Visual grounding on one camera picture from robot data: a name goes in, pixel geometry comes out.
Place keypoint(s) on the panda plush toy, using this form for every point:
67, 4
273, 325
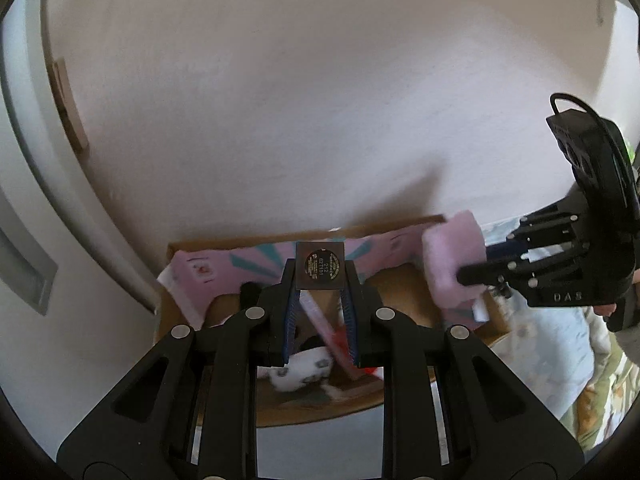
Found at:
300, 370

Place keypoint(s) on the cardboard box with pink lining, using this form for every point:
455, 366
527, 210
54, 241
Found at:
220, 270

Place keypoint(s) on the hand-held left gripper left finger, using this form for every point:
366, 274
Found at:
291, 322

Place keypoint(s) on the person's right hand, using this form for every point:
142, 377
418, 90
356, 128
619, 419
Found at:
606, 310

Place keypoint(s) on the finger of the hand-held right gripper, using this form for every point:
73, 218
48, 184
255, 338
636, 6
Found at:
485, 275
507, 251

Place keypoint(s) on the pale yellow quilt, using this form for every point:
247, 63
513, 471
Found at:
607, 400

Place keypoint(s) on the pink fluffy pad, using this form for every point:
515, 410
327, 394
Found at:
450, 255

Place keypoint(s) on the red printed box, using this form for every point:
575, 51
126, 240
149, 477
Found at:
330, 335

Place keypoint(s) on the small black square box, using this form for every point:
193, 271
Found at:
320, 265

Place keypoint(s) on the floral grey bedsheet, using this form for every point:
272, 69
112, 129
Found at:
545, 355

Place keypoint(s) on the white wardrobe door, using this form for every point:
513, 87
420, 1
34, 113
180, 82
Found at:
30, 170

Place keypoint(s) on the small wooden wall block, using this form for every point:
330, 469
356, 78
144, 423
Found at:
68, 105

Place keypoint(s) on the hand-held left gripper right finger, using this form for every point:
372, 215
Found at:
350, 332

